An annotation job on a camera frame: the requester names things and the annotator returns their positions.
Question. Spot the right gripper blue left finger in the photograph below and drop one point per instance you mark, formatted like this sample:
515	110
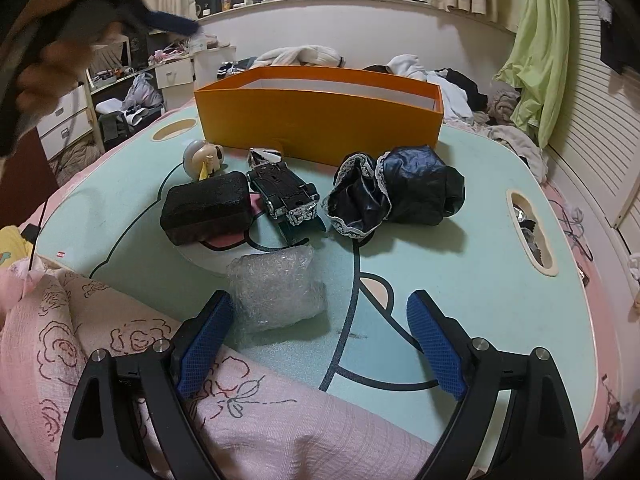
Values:
102	438

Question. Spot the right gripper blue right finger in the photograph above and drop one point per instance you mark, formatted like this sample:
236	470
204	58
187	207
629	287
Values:
538	438

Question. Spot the bubble wrap bundle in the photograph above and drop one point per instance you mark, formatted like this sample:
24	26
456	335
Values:
276	289

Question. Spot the person's left hand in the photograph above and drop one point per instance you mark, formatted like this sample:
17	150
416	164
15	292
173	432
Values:
56	73

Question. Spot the white drawer cabinet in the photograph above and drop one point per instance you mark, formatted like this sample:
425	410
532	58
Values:
72	121

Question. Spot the pink floral blanket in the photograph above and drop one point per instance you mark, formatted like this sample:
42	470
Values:
254	423

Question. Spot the dark lace-trimmed satin cloth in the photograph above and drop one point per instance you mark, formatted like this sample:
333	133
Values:
407	185

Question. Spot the round cream toy figure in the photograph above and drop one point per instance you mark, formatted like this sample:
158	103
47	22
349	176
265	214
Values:
201	159

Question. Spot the black toy car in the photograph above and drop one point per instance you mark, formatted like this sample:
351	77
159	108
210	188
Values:
290	201

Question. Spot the orange cardboard box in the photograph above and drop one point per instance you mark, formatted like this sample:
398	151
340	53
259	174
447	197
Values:
318	126

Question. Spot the pile of clothes on bed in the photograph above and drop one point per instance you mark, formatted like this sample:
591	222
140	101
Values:
403	80

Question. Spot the green hanging cloth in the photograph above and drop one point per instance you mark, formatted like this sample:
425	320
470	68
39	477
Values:
537	66

